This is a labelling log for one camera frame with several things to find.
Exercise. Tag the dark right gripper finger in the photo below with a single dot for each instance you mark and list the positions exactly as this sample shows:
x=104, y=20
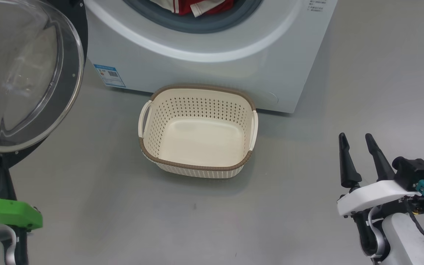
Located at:
x=381, y=165
x=348, y=169

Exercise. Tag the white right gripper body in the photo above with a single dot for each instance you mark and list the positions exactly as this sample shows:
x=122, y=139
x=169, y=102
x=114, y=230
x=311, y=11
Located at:
x=374, y=197

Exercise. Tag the red and white garment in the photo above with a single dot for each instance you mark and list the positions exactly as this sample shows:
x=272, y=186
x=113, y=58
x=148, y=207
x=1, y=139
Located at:
x=186, y=5

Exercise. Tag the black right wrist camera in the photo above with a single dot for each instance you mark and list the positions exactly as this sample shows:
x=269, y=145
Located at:
x=416, y=171

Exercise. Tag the blue energy label sticker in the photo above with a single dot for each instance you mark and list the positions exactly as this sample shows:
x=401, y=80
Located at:
x=109, y=75

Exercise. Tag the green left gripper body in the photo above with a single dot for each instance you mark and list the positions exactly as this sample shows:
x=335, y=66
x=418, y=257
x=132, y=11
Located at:
x=9, y=213

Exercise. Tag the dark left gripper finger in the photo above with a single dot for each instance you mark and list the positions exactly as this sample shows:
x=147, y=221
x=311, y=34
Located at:
x=6, y=187

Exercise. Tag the black round glass machine door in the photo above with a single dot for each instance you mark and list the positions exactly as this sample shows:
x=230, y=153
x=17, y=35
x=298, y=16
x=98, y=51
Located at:
x=68, y=92

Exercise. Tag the white front-load washing machine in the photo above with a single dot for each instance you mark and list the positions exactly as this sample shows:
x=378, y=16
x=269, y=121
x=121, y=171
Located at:
x=215, y=73

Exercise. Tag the cream perforated laundry basket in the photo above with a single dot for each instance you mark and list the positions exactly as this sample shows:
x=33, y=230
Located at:
x=201, y=136

